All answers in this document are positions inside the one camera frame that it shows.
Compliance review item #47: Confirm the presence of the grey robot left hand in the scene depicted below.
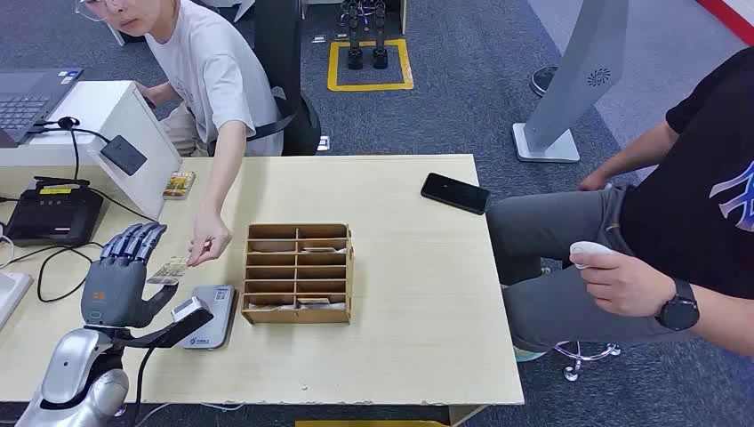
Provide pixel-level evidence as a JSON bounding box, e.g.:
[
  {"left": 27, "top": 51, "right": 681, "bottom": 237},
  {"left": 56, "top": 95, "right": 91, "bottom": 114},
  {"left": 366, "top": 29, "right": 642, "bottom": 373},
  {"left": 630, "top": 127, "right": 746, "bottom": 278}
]
[{"left": 80, "top": 222, "right": 180, "bottom": 330}]

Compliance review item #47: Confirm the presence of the patterned ID card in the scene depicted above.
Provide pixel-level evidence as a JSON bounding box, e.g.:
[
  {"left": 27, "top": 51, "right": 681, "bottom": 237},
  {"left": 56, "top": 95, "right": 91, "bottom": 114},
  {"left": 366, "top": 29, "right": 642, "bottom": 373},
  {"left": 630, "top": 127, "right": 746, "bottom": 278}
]
[{"left": 146, "top": 256, "right": 189, "bottom": 287}]

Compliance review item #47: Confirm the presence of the grey card reader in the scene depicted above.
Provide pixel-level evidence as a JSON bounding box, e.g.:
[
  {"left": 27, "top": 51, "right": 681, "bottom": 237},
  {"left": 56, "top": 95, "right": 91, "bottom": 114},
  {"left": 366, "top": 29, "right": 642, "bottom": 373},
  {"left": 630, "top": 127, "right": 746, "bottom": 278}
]
[{"left": 179, "top": 285, "right": 237, "bottom": 350}]

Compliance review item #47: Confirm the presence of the person's left hand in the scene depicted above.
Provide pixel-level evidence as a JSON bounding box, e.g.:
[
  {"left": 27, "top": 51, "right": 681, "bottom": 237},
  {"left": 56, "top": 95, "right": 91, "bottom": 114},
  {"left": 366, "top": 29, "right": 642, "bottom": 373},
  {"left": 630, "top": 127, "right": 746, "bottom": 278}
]
[
  {"left": 568, "top": 250, "right": 678, "bottom": 319},
  {"left": 187, "top": 212, "right": 233, "bottom": 268}
]

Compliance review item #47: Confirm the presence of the person's hand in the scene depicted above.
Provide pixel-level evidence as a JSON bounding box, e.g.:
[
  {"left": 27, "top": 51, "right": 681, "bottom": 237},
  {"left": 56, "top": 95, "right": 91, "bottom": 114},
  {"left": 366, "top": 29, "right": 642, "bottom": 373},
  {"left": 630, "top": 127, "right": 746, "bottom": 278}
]
[
  {"left": 133, "top": 81, "right": 160, "bottom": 109},
  {"left": 187, "top": 212, "right": 233, "bottom": 268},
  {"left": 577, "top": 169, "right": 614, "bottom": 193},
  {"left": 568, "top": 250, "right": 678, "bottom": 319}
]

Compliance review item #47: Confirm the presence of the black panel card reader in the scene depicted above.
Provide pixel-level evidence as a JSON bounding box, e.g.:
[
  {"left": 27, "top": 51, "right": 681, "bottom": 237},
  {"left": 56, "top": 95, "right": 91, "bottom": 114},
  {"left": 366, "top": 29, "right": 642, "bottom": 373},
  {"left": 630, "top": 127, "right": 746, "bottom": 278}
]
[{"left": 100, "top": 134, "right": 148, "bottom": 177}]

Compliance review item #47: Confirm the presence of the wooden card organizer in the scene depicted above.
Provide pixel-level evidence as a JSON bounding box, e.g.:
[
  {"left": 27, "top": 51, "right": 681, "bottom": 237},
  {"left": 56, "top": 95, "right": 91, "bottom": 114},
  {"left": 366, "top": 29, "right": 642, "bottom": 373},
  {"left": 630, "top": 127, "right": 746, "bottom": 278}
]
[{"left": 241, "top": 222, "right": 355, "bottom": 326}]

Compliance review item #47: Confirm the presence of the person's right hand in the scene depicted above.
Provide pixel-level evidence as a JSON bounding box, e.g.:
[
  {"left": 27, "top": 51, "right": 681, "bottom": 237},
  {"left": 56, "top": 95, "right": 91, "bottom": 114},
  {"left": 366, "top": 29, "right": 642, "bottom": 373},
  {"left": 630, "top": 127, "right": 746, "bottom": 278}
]
[
  {"left": 133, "top": 81, "right": 160, "bottom": 109},
  {"left": 577, "top": 169, "right": 614, "bottom": 193}
]

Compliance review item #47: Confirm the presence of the person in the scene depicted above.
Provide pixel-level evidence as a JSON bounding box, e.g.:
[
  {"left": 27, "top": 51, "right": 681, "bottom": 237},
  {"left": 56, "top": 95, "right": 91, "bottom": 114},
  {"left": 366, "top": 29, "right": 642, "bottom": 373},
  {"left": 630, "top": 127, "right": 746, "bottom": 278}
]
[
  {"left": 75, "top": 0, "right": 285, "bottom": 268},
  {"left": 485, "top": 46, "right": 754, "bottom": 362}
]

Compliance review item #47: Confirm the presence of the black terminal with yellow label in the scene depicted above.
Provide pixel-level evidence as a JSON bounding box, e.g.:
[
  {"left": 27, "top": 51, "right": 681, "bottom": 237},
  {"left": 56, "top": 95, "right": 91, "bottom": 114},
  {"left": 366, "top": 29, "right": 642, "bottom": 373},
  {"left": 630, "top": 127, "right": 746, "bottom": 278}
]
[{"left": 4, "top": 176, "right": 105, "bottom": 247}]

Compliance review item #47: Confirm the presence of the stack of hotel cards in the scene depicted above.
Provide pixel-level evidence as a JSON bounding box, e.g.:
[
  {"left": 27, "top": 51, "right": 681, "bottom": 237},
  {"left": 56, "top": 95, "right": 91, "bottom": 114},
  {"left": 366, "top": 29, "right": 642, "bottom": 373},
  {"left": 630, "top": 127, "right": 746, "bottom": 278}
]
[{"left": 162, "top": 171, "right": 197, "bottom": 202}]

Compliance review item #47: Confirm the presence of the white counter stand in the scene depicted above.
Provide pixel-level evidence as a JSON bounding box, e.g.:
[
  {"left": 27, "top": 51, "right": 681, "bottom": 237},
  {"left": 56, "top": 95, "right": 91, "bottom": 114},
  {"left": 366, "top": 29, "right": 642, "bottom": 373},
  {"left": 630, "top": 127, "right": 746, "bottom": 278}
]
[{"left": 0, "top": 80, "right": 184, "bottom": 221}]

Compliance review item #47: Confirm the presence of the dark grey laptop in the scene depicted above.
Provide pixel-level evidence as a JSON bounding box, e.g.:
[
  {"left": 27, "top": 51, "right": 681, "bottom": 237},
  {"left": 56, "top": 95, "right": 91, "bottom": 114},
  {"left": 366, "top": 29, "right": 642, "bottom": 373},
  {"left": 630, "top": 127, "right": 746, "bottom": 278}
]
[{"left": 0, "top": 68, "right": 84, "bottom": 149}]

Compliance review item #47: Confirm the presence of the black office chair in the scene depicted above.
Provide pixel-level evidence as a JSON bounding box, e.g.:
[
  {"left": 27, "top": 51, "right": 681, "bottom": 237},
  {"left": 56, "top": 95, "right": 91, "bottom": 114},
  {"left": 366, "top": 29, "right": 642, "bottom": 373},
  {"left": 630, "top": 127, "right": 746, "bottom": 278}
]
[{"left": 253, "top": 0, "right": 322, "bottom": 157}]

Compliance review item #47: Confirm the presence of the yellow floor tape square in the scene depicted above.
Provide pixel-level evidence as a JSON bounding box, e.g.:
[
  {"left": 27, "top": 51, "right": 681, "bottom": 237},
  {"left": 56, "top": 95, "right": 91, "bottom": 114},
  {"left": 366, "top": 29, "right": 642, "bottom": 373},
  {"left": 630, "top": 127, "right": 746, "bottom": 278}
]
[{"left": 327, "top": 38, "right": 414, "bottom": 93}]

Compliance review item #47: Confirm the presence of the humanoid robot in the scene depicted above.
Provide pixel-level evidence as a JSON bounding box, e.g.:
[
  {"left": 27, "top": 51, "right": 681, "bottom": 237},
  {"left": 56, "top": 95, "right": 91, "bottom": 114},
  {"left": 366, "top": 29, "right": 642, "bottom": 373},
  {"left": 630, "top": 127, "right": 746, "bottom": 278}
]
[{"left": 340, "top": 0, "right": 390, "bottom": 70}]

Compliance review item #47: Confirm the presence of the black smartphone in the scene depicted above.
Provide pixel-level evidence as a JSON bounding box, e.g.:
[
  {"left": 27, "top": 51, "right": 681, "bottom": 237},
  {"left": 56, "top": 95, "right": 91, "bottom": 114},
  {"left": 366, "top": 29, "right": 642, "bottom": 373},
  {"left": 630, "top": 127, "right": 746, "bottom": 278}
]
[{"left": 420, "top": 172, "right": 491, "bottom": 215}]

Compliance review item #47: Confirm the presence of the chrome stool base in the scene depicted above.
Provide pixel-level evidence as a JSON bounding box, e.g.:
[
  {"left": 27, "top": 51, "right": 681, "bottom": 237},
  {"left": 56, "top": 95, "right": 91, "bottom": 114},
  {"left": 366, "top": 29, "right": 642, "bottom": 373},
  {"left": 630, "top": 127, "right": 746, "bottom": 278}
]
[{"left": 553, "top": 340, "right": 622, "bottom": 383}]

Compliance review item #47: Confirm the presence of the white handheld remote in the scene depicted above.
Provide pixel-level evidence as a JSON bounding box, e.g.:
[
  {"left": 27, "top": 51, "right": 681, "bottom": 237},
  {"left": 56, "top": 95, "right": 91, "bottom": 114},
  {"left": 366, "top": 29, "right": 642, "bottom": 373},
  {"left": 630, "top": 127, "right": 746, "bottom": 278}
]
[{"left": 568, "top": 240, "right": 615, "bottom": 271}]

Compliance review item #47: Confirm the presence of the black round floor base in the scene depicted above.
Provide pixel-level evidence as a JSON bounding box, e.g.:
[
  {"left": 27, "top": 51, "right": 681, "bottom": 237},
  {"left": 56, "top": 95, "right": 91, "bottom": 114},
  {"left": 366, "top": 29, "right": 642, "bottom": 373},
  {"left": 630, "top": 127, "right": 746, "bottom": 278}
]
[{"left": 530, "top": 66, "right": 559, "bottom": 99}]

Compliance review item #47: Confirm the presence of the grey kiosk stand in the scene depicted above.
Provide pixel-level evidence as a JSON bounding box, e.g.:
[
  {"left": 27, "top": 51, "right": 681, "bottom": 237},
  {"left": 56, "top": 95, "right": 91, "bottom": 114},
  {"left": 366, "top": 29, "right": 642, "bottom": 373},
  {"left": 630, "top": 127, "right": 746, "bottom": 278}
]
[{"left": 512, "top": 0, "right": 630, "bottom": 164}]

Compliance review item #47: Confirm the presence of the black wristwatch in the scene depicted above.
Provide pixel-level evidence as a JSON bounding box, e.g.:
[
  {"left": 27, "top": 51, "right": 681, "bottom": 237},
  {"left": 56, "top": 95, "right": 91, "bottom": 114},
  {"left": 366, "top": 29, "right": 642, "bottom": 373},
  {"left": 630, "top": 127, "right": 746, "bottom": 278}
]
[{"left": 654, "top": 278, "right": 701, "bottom": 333}]

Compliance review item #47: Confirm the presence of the looped black desk cable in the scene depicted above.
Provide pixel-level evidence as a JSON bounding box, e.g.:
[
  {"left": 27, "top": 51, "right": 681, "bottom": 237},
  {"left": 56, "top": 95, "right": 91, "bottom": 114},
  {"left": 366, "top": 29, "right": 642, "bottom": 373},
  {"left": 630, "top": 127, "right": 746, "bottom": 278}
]
[{"left": 3, "top": 188, "right": 157, "bottom": 302}]

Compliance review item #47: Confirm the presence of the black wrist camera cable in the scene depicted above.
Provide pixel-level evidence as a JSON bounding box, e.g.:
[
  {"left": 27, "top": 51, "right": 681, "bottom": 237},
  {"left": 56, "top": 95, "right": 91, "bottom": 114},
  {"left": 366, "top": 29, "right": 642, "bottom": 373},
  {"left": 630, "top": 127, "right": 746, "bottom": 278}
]
[{"left": 132, "top": 346, "right": 156, "bottom": 427}]

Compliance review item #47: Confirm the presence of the white cable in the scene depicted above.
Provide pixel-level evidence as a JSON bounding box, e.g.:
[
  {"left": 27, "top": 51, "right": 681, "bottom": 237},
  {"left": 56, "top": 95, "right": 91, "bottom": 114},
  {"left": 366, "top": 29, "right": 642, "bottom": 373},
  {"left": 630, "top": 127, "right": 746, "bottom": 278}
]
[{"left": 0, "top": 222, "right": 16, "bottom": 268}]

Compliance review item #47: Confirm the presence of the black cable with clip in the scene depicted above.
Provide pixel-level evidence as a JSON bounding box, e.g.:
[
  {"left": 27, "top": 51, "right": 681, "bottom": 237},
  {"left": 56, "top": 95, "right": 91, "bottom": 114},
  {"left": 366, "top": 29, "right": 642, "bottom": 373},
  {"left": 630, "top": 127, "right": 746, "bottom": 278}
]
[{"left": 29, "top": 117, "right": 113, "bottom": 181}]

